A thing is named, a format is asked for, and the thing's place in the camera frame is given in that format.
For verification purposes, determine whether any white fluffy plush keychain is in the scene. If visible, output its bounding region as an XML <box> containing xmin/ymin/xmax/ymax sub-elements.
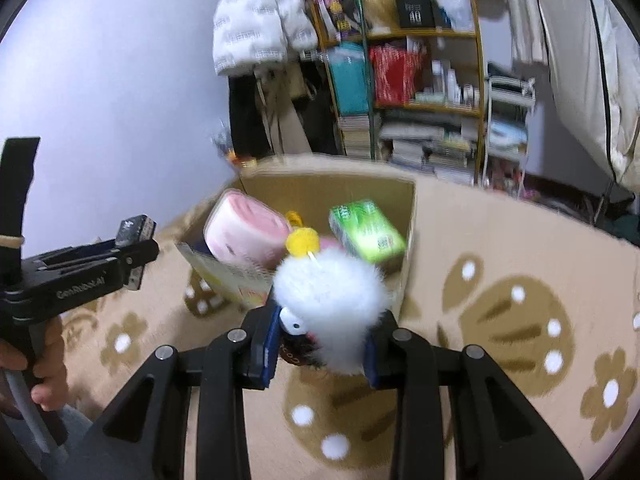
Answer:
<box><xmin>271</xmin><ymin>228</ymin><xmax>392</xmax><ymax>375</ymax></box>

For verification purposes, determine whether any pink bear plush keychain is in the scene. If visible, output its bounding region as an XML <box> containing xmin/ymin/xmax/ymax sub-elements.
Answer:
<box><xmin>320</xmin><ymin>236</ymin><xmax>345</xmax><ymax>252</ymax></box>

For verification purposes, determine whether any left hand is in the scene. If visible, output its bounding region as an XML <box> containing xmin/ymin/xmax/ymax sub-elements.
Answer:
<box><xmin>1</xmin><ymin>316</ymin><xmax>68</xmax><ymax>412</ymax></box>

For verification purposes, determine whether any pink swirl roll plush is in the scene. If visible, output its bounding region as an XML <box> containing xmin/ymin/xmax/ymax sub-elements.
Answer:
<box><xmin>203</xmin><ymin>188</ymin><xmax>292</xmax><ymax>270</ymax></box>

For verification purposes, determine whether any cardboard box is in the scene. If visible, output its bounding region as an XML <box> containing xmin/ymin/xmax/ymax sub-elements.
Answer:
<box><xmin>176</xmin><ymin>171</ymin><xmax>416</xmax><ymax>316</ymax></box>

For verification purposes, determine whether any green tissue pack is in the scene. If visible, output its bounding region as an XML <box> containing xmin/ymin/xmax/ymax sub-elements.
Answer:
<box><xmin>329</xmin><ymin>200</ymin><xmax>407</xmax><ymax>266</ymax></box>

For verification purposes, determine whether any stack of books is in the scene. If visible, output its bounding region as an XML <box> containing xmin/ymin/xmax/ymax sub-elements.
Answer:
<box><xmin>337</xmin><ymin>115</ymin><xmax>371</xmax><ymax>159</ymax></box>

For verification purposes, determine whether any white rolling cart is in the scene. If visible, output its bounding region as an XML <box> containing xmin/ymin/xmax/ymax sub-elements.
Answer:
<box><xmin>482</xmin><ymin>75</ymin><xmax>536</xmax><ymax>198</ymax></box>

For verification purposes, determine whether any wooden bookshelf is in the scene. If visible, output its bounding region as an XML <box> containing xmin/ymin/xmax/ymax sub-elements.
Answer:
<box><xmin>310</xmin><ymin>0</ymin><xmax>486</xmax><ymax>185</ymax></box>

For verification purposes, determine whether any white puffer jacket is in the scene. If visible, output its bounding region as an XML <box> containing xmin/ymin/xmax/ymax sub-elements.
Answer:
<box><xmin>213</xmin><ymin>0</ymin><xmax>318</xmax><ymax>77</ymax></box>

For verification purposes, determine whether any red gift bag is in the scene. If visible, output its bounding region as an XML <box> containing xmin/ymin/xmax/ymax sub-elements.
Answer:
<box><xmin>370</xmin><ymin>44</ymin><xmax>423</xmax><ymax>105</ymax></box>

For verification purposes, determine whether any teal storage bag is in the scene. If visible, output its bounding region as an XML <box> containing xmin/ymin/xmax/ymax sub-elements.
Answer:
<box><xmin>326</xmin><ymin>42</ymin><xmax>369</xmax><ymax>116</ymax></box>

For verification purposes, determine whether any white folded mattress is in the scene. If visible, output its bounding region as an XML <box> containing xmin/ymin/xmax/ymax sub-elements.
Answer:
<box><xmin>538</xmin><ymin>0</ymin><xmax>639</xmax><ymax>194</ymax></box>

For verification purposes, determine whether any black box with 40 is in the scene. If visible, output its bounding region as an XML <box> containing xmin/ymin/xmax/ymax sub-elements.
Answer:
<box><xmin>395</xmin><ymin>0</ymin><xmax>435</xmax><ymax>29</ymax></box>

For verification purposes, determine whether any blonde wig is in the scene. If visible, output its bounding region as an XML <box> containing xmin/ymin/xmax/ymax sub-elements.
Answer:
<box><xmin>362</xmin><ymin>0</ymin><xmax>399</xmax><ymax>34</ymax></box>

